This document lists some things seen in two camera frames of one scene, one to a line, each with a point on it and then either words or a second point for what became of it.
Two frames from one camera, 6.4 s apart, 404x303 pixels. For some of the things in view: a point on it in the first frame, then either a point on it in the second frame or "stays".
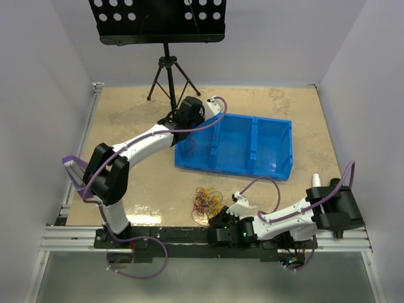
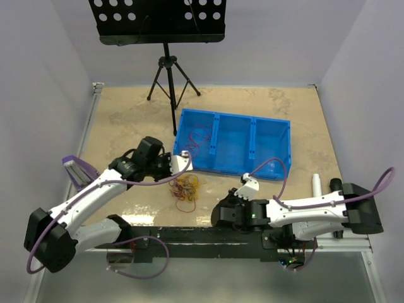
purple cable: [199, 197] to [185, 187]
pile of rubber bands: [202, 204] to [184, 187]
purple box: [76, 168] stays
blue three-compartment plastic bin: [240, 144] stays
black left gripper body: [200, 119] to [159, 168]
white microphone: [316, 180] stays
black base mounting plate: [186, 243] stays
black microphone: [334, 182] stays
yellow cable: [212, 202] to [191, 183]
